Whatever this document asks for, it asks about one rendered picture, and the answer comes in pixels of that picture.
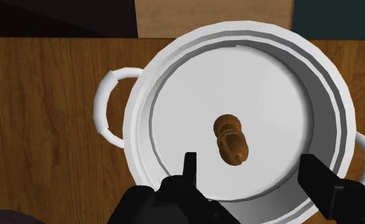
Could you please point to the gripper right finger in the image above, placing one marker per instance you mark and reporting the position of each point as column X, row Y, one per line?
column 337, row 195

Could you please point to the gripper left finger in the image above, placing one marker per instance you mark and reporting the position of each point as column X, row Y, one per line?
column 176, row 198

